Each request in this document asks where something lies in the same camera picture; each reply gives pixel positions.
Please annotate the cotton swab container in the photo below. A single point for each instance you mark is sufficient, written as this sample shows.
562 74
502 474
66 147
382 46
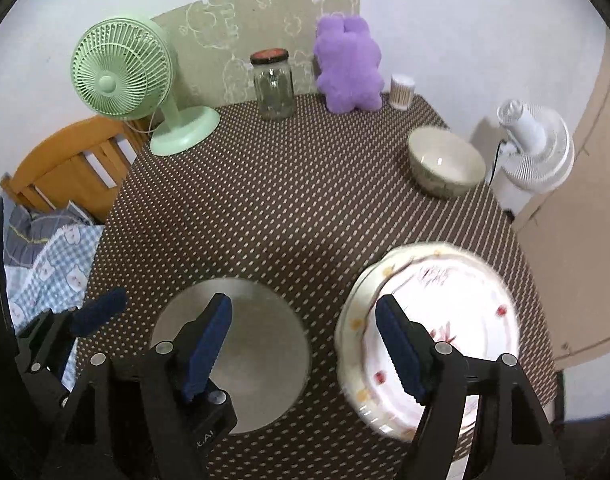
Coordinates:
402 91

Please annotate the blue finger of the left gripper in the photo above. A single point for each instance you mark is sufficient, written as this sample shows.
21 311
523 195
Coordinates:
92 316

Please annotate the brown polka dot tablecloth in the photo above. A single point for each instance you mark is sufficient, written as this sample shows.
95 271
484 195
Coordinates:
302 206

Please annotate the green patterned wall sheet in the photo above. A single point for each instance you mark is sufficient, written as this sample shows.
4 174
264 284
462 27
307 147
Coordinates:
214 40

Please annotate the green desk fan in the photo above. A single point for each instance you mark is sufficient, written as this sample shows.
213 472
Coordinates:
124 68

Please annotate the purple plush toy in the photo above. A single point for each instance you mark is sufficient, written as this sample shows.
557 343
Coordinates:
348 59

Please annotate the large yellow floral plate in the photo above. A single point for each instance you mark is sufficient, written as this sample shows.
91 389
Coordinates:
352 323

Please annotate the grey striped pillow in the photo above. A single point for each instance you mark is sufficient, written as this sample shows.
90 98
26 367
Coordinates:
29 230

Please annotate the beige door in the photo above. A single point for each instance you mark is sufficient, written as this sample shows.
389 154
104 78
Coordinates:
566 238

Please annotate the white plate red pattern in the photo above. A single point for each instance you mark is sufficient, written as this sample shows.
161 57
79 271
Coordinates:
459 300

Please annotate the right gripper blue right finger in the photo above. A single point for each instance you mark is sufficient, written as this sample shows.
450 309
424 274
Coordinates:
512 437

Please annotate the white standing fan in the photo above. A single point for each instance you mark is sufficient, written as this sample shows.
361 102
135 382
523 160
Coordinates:
528 151

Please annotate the grey bowl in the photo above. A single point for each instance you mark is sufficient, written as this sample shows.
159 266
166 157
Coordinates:
265 360
443 164

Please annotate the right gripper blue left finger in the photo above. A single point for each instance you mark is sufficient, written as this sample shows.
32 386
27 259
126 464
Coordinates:
154 417

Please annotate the blue checked blanket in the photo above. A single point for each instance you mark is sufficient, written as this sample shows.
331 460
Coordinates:
57 280

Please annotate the glass jar black lid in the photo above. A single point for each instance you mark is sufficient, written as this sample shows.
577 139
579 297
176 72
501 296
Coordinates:
273 83

